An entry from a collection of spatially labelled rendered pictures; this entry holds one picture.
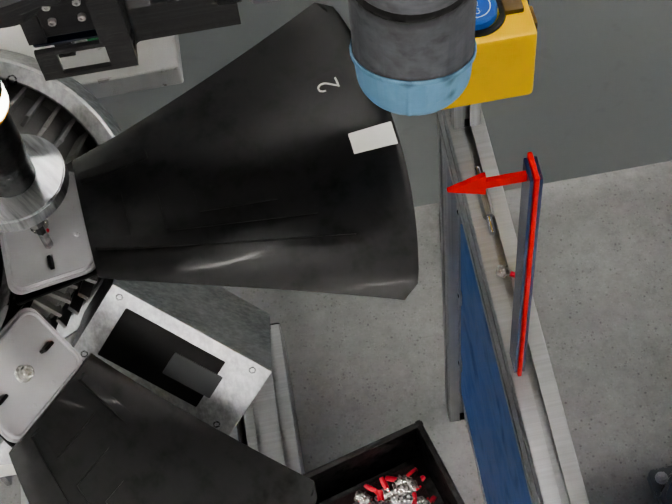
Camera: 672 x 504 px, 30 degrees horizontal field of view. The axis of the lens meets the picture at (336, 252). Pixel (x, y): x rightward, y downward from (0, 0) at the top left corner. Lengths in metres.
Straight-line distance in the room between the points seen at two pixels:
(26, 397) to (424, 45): 0.42
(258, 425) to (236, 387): 1.01
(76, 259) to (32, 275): 0.03
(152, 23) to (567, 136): 1.52
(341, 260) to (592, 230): 1.44
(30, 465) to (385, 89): 0.39
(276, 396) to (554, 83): 0.67
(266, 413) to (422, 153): 0.50
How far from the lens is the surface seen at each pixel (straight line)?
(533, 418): 1.18
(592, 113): 2.13
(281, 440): 2.02
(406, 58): 0.73
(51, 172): 0.83
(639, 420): 2.13
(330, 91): 0.91
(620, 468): 2.09
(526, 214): 0.95
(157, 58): 1.44
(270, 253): 0.87
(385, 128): 0.90
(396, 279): 0.87
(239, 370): 1.04
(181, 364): 1.04
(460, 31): 0.74
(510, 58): 1.16
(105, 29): 0.68
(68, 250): 0.90
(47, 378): 0.97
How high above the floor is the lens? 1.94
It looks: 59 degrees down
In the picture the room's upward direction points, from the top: 10 degrees counter-clockwise
